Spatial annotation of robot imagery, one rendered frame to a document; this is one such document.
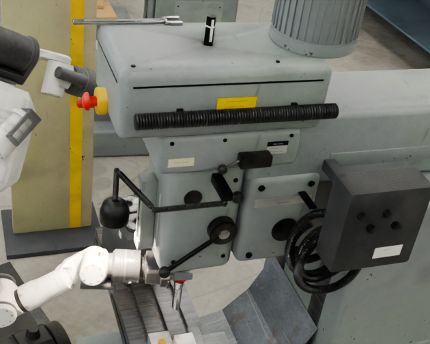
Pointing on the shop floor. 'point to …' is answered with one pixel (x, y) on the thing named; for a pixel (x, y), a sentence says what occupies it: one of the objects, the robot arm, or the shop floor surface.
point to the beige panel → (54, 138)
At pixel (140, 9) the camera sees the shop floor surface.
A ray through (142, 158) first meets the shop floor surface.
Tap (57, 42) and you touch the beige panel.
